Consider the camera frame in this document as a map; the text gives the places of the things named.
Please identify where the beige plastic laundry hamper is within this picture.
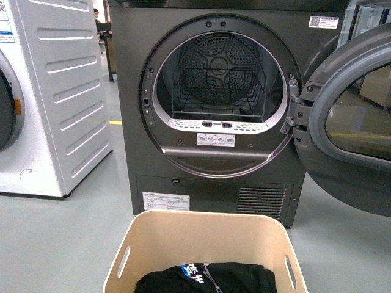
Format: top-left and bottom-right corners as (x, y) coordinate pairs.
(102, 210), (307, 292)

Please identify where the dark grey tumble dryer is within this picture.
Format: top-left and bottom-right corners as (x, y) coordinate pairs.
(109, 1), (349, 227)

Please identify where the black printed t-shirt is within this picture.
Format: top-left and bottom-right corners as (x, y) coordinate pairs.
(134, 262), (277, 292)

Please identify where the white washing machine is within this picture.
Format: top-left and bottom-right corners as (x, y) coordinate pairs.
(1, 1), (112, 198)

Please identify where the dark grey dryer door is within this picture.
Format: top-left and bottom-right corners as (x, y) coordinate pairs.
(293, 24), (390, 217)

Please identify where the person in background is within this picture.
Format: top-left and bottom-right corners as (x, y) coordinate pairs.
(93, 8), (100, 31)

